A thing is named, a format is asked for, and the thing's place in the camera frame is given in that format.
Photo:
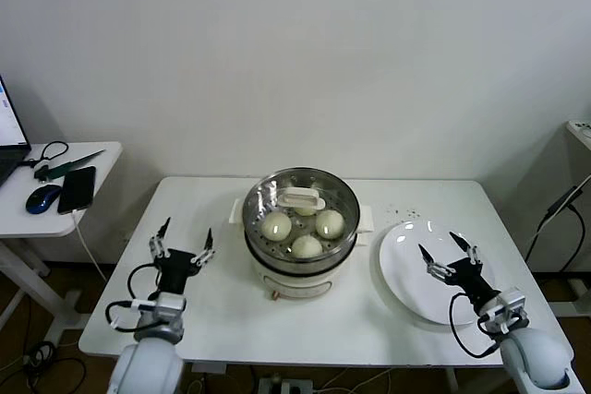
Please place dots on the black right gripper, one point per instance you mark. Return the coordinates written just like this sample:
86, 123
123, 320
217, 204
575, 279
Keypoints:
471, 281

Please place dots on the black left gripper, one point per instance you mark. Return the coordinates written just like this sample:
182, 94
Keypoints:
177, 269

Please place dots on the white steamed baozi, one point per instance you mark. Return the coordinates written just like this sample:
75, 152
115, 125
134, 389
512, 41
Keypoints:
277, 225
330, 223
305, 212
307, 246

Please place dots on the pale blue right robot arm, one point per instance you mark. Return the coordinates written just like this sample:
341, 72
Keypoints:
535, 357

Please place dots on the perforated steel steamer basket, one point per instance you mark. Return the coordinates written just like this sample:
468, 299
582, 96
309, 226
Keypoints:
295, 267

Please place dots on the white round plate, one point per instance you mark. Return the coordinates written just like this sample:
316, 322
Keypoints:
401, 265

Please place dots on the cream electric cooker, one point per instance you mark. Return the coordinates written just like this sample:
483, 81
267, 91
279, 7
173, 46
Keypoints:
295, 285

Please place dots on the black smartphone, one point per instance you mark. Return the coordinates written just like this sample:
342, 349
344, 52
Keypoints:
77, 188

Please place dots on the blue computer mouse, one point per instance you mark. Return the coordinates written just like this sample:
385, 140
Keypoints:
42, 198

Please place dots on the white side table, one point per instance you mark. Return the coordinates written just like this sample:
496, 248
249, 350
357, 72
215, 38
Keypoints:
27, 225

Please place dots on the grey floor power strip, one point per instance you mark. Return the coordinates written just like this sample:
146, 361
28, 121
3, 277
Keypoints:
286, 385

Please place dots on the white shelf unit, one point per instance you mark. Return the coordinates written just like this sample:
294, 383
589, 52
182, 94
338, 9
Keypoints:
579, 133

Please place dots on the black laptop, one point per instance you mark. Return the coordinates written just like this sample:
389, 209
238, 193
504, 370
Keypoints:
9, 126

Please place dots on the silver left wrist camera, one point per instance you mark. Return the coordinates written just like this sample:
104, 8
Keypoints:
168, 305

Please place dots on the white metal floor frame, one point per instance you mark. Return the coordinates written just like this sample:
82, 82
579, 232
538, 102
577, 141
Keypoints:
568, 306

